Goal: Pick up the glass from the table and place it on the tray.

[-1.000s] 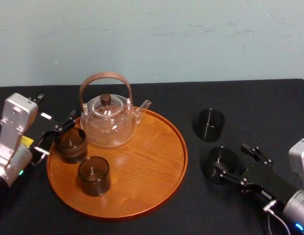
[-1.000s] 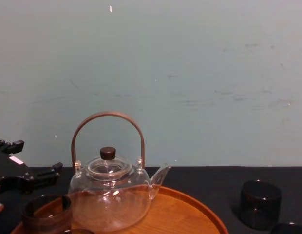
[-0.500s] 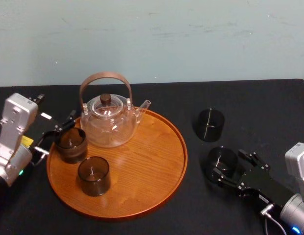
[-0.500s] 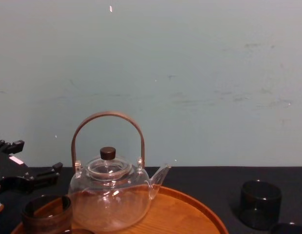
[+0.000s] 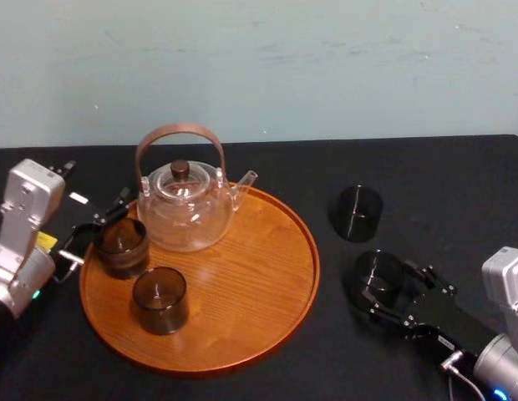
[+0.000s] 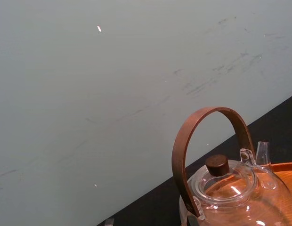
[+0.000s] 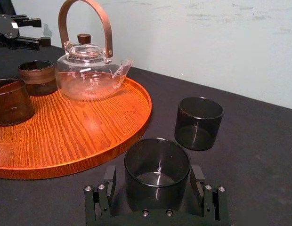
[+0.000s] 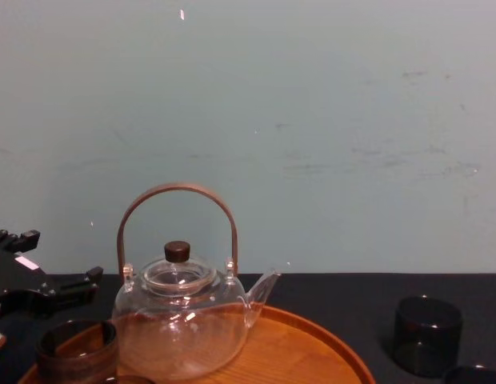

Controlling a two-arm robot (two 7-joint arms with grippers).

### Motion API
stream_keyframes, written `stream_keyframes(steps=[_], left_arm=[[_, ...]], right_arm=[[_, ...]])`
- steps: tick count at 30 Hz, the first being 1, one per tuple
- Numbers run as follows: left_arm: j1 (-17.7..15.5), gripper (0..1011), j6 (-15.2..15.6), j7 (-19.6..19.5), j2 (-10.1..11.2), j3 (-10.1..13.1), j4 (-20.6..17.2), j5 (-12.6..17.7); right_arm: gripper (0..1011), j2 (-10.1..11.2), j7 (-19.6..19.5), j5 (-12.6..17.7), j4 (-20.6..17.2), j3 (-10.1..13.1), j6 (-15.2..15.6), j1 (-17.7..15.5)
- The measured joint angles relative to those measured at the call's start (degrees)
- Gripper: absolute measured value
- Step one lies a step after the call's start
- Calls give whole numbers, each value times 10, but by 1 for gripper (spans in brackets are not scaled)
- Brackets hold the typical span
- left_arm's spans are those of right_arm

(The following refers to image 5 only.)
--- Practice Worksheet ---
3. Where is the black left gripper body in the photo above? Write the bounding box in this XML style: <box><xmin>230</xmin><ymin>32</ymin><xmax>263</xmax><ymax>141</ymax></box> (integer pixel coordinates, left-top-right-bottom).
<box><xmin>35</xmin><ymin>185</ymin><xmax>107</xmax><ymax>280</ymax></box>

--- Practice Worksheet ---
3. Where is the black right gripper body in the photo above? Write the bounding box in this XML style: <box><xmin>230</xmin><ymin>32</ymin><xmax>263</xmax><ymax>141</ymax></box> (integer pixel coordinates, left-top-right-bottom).
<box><xmin>402</xmin><ymin>286</ymin><xmax>500</xmax><ymax>360</ymax></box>

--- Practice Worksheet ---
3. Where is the smoky brown glass cup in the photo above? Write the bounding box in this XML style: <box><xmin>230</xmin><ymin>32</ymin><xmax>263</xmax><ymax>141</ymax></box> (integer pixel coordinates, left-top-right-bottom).
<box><xmin>129</xmin><ymin>266</ymin><xmax>190</xmax><ymax>337</ymax></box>
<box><xmin>93</xmin><ymin>217</ymin><xmax>151</xmax><ymax>281</ymax></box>
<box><xmin>328</xmin><ymin>183</ymin><xmax>385</xmax><ymax>244</ymax></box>
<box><xmin>349</xmin><ymin>249</ymin><xmax>407</xmax><ymax>312</ymax></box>

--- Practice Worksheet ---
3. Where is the round brown wooden tray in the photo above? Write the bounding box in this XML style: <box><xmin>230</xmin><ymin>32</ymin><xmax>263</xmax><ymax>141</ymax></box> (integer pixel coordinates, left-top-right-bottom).
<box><xmin>78</xmin><ymin>181</ymin><xmax>321</xmax><ymax>375</ymax></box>

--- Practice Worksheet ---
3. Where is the glass teapot lid brown knob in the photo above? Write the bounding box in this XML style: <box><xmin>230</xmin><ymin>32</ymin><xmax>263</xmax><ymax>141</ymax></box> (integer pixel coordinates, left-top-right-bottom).
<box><xmin>155</xmin><ymin>160</ymin><xmax>212</xmax><ymax>202</ymax></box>

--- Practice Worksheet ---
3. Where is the black table cloth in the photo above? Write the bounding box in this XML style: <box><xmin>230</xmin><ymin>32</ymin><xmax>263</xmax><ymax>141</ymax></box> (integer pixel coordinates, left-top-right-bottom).
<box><xmin>0</xmin><ymin>134</ymin><xmax>518</xmax><ymax>401</ymax></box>

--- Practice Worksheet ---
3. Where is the left gripper thin dark cable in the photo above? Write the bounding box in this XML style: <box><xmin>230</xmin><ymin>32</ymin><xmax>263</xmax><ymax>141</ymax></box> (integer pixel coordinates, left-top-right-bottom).
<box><xmin>53</xmin><ymin>222</ymin><xmax>103</xmax><ymax>283</ymax></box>

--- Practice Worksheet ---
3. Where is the gripper thin dark cable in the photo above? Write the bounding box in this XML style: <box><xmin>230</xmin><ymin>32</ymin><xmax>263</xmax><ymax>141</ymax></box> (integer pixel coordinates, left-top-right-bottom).
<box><xmin>53</xmin><ymin>222</ymin><xmax>103</xmax><ymax>283</ymax></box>
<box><xmin>439</xmin><ymin>351</ymin><xmax>488</xmax><ymax>401</ymax></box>

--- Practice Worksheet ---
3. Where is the right gripper thin dark cable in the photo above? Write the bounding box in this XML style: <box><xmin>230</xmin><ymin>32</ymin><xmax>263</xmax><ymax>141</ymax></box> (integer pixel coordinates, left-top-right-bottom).
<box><xmin>439</xmin><ymin>351</ymin><xmax>488</xmax><ymax>401</ymax></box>

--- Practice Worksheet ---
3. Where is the clear glass teapot wooden handle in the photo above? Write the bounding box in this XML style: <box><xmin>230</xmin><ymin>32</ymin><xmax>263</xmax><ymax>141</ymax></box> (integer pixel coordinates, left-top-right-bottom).
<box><xmin>135</xmin><ymin>121</ymin><xmax>259</xmax><ymax>253</ymax></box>

